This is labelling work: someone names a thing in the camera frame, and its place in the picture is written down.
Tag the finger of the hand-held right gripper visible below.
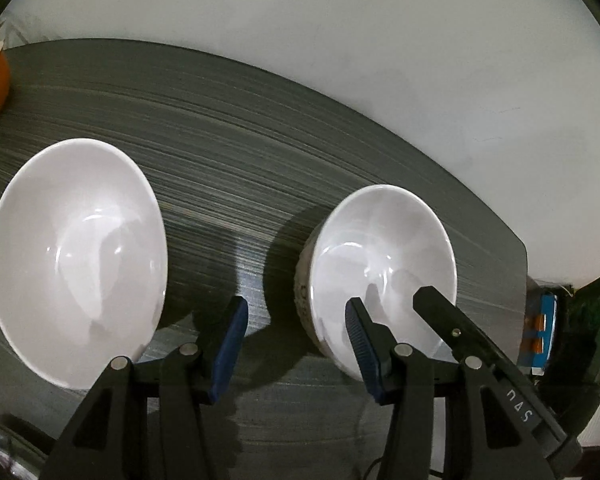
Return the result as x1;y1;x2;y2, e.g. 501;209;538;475
411;285;584;473

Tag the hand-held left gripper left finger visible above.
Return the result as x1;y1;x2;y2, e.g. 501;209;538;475
40;296;250;480

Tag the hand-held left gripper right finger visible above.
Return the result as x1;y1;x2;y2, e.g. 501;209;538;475
344;297;556;480

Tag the small white bowl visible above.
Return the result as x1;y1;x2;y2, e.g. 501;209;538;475
293;184;457;384

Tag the blue and orange box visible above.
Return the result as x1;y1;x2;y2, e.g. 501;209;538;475
521;292;560;376

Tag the large white and pink bowl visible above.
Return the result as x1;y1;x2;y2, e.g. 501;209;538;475
0;138;169;391

